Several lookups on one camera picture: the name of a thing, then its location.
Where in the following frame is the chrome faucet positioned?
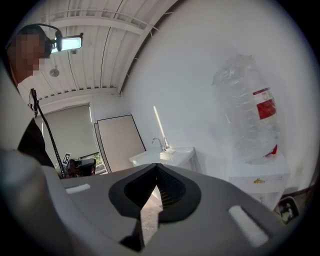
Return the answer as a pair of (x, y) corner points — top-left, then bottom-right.
(151, 137), (171, 153)

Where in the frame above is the long ceiling light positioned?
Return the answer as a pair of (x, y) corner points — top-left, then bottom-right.
(51, 36), (83, 53)

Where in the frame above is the person's head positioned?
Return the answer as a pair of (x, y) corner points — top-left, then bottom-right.
(6, 24), (52, 83)

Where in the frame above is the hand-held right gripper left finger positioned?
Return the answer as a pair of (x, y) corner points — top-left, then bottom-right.
(61, 163), (159, 256)

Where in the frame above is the person's black shirt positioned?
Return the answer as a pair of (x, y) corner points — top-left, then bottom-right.
(17, 117), (56, 168)

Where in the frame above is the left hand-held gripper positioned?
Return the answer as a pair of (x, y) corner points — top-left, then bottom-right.
(62, 151), (97, 177)

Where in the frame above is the white water dispenser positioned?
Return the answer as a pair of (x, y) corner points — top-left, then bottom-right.
(228, 149), (292, 212)

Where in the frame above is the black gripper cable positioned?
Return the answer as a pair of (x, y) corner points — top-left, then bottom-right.
(29, 87), (67, 179)

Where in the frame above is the grey roller blind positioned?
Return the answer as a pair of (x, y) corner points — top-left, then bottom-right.
(34, 103), (100, 163)

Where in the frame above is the clear water bottle red label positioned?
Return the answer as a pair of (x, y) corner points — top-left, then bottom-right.
(211, 54), (281, 165)

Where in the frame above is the white vanity cabinet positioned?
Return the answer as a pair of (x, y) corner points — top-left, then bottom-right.
(129, 146), (200, 176)

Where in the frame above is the white shoulder strap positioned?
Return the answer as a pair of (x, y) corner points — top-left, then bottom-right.
(0, 59), (35, 151)

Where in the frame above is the beige black-framed panel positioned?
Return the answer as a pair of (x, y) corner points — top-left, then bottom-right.
(96, 114), (147, 173)

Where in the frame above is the black framed window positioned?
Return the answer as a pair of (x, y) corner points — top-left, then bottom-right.
(94, 152), (107, 175)

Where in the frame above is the black head-mounted camera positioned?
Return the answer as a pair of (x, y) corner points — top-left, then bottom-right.
(23, 23), (63, 60)

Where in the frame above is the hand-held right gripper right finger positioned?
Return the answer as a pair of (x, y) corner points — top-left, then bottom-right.
(143, 163), (285, 256)

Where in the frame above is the white trash bin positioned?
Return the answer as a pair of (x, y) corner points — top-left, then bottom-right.
(276, 196), (300, 226)

